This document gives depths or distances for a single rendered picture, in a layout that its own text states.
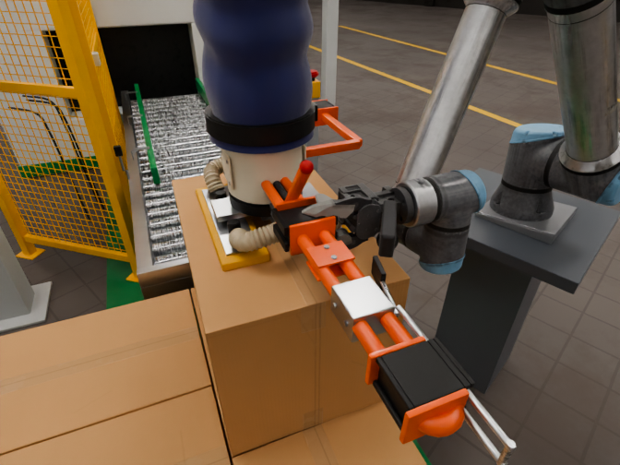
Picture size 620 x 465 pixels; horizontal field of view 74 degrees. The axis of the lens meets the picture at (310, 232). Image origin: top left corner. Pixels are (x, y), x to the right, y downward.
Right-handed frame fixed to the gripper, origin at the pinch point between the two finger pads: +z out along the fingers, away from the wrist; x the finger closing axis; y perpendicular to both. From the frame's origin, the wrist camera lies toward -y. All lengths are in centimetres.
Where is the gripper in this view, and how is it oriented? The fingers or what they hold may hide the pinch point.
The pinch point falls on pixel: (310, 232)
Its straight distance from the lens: 70.3
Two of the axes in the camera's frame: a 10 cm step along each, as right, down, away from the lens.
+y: -3.8, -5.2, 7.6
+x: 0.0, -8.3, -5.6
